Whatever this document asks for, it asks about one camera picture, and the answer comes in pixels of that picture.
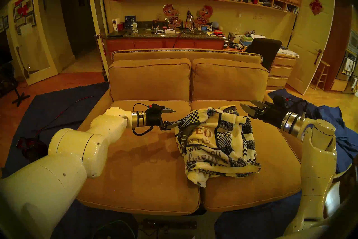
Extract red diamond door sign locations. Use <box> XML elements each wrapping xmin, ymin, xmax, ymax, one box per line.
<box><xmin>309</xmin><ymin>0</ymin><xmax>324</xmax><ymax>16</ymax></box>

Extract black and red floor device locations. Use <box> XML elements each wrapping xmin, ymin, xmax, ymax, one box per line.
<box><xmin>16</xmin><ymin>136</ymin><xmax>49</xmax><ymax>161</ymax></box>

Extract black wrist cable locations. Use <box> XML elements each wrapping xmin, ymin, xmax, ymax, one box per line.
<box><xmin>132</xmin><ymin>103</ymin><xmax>154</xmax><ymax>137</ymax></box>
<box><xmin>289</xmin><ymin>99</ymin><xmax>308</xmax><ymax>118</ymax></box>

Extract white wifi router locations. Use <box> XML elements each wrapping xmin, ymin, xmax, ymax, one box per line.
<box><xmin>234</xmin><ymin>23</ymin><xmax>244</xmax><ymax>42</ymax></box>

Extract crumpled dark blue cloth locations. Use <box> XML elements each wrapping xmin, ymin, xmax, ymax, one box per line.
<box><xmin>268</xmin><ymin>89</ymin><xmax>358</xmax><ymax>173</ymax></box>

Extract steel wall oven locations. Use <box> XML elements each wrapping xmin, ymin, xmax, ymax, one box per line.
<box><xmin>336</xmin><ymin>51</ymin><xmax>358</xmax><ymax>82</ymax></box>

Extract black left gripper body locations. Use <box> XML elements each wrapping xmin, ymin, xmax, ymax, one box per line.
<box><xmin>145</xmin><ymin>105</ymin><xmax>165</xmax><ymax>131</ymax></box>

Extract white glass french door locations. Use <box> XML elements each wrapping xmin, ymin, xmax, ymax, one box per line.
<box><xmin>8</xmin><ymin>0</ymin><xmax>59</xmax><ymax>86</ymax></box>

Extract steel microwave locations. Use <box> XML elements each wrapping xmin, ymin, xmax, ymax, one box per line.
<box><xmin>348</xmin><ymin>30</ymin><xmax>358</xmax><ymax>54</ymax></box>

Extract black standing fan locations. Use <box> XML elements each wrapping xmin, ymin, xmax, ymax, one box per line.
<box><xmin>0</xmin><ymin>63</ymin><xmax>30</xmax><ymax>107</ymax></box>

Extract black power strip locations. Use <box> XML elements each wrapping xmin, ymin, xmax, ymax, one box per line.
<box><xmin>137</xmin><ymin>220</ymin><xmax>199</xmax><ymax>235</ymax></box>

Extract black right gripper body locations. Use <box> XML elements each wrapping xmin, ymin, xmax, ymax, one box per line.
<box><xmin>262</xmin><ymin>105</ymin><xmax>287</xmax><ymax>128</ymax></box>

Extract stack of papers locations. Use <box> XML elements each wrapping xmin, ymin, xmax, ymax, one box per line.
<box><xmin>277</xmin><ymin>47</ymin><xmax>299</xmax><ymax>58</ymax></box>

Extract black television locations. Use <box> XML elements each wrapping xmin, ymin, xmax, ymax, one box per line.
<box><xmin>0</xmin><ymin>31</ymin><xmax>13</xmax><ymax>66</ymax></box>

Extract wooden stool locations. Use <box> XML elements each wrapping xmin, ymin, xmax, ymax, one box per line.
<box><xmin>312</xmin><ymin>61</ymin><xmax>330</xmax><ymax>90</ymax></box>

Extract red floor cable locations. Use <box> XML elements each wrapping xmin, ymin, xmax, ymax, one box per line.
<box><xmin>34</xmin><ymin>96</ymin><xmax>100</xmax><ymax>138</ymax></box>

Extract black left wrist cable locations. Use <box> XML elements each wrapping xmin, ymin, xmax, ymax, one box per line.
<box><xmin>132</xmin><ymin>103</ymin><xmax>154</xmax><ymax>137</ymax></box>

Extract hanging kitchen towels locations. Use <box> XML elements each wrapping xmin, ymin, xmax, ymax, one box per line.
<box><xmin>343</xmin><ymin>58</ymin><xmax>355</xmax><ymax>75</ymax></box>

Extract yellow sofa seat cushion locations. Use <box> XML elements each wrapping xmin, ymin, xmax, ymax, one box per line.
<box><xmin>190</xmin><ymin>100</ymin><xmax>302</xmax><ymax>212</ymax></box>
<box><xmin>77</xmin><ymin>100</ymin><xmax>200</xmax><ymax>215</ymax></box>

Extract red counter cable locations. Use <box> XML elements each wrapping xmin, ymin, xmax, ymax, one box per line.
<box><xmin>173</xmin><ymin>16</ymin><xmax>191</xmax><ymax>48</ymax></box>

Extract wooden counter with stone top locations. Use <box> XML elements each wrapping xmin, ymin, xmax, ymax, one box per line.
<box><xmin>102</xmin><ymin>28</ymin><xmax>225</xmax><ymax>58</ymax></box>

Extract wooden desk with drawers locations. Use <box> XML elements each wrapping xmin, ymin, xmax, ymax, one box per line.
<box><xmin>224</xmin><ymin>45</ymin><xmax>300</xmax><ymax>91</ymax></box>

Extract yellow loveseat sofa frame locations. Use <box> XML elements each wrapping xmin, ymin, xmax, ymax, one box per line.
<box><xmin>57</xmin><ymin>49</ymin><xmax>305</xmax><ymax>215</ymax></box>

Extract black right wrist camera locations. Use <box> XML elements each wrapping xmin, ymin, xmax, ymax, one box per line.
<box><xmin>273</xmin><ymin>95</ymin><xmax>290</xmax><ymax>107</ymax></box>

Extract white narrow open door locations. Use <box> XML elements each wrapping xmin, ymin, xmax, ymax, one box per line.
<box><xmin>87</xmin><ymin>0</ymin><xmax>109</xmax><ymax>76</ymax></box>

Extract cream panel door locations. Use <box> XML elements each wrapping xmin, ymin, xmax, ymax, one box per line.
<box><xmin>287</xmin><ymin>0</ymin><xmax>335</xmax><ymax>95</ymax></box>

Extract printed scripture fleece blanket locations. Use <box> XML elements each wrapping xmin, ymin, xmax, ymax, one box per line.
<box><xmin>175</xmin><ymin>105</ymin><xmax>261</xmax><ymax>188</ymax></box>

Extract long handled dustpan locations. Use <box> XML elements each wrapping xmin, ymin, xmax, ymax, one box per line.
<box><xmin>16</xmin><ymin>46</ymin><xmax>30</xmax><ymax>79</ymax></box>

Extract black office chair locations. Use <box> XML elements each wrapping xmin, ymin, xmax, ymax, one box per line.
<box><xmin>245</xmin><ymin>38</ymin><xmax>282</xmax><ymax>71</ymax></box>

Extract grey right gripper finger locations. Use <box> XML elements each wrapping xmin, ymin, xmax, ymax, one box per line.
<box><xmin>250</xmin><ymin>100</ymin><xmax>270</xmax><ymax>109</ymax></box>
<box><xmin>240</xmin><ymin>103</ymin><xmax>265</xmax><ymax>119</ymax></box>

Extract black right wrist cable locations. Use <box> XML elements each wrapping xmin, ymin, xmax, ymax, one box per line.
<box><xmin>289</xmin><ymin>99</ymin><xmax>308</xmax><ymax>118</ymax></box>

